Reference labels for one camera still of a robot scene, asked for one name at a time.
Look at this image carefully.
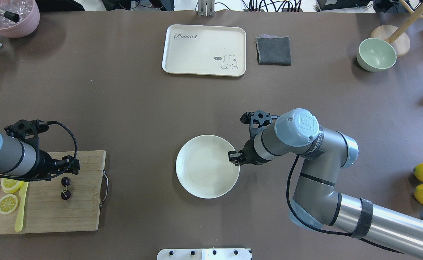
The wooden mug tree stand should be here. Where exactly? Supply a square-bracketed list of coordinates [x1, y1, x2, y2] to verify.
[370, 0, 423, 57]

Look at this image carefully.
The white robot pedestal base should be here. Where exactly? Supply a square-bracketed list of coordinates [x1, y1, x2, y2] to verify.
[157, 247, 253, 260]

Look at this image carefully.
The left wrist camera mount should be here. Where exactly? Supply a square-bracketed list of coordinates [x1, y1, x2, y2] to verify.
[4, 120, 49, 151]

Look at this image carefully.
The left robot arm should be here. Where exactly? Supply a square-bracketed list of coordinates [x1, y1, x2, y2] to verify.
[0, 120, 80, 182]

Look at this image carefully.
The yellow plastic knife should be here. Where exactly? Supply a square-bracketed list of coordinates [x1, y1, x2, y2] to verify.
[14, 182, 29, 232]

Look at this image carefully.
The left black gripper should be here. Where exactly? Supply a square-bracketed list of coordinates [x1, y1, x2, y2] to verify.
[35, 150, 80, 179]

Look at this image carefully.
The lemon slice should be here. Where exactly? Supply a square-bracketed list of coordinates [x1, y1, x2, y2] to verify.
[0, 179, 25, 194]
[0, 194, 19, 215]

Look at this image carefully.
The cream round plate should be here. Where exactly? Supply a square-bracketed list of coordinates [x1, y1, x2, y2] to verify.
[176, 135, 240, 199]

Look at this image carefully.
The black muddler in bowl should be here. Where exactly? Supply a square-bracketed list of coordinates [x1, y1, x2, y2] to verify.
[0, 8, 20, 23]

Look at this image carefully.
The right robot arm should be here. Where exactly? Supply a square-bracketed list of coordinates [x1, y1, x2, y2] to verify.
[228, 108, 423, 259]

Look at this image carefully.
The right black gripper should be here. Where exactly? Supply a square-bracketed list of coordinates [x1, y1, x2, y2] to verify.
[228, 139, 264, 166]

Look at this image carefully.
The lower lemon slice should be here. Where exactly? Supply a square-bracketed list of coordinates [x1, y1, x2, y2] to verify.
[0, 194, 19, 215]

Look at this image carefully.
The wooden cutting board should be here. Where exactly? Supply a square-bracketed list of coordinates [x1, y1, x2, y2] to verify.
[0, 150, 106, 235]

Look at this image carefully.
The grey folded cloth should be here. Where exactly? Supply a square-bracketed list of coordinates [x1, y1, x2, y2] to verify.
[256, 34, 291, 66]

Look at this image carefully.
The pink bowl with ice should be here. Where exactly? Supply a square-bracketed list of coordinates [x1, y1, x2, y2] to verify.
[0, 0, 40, 38]

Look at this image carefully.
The upper lemon slice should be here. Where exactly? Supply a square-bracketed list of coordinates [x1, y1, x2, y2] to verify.
[0, 179, 25, 194]

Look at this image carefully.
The cream rabbit tray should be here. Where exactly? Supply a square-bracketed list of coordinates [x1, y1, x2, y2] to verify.
[162, 24, 246, 77]

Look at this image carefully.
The light green bowl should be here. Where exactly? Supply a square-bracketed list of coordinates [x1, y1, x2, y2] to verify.
[356, 38, 397, 72]

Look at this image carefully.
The dark red cherry pair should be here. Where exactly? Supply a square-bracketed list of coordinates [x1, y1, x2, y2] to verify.
[60, 177, 71, 200]

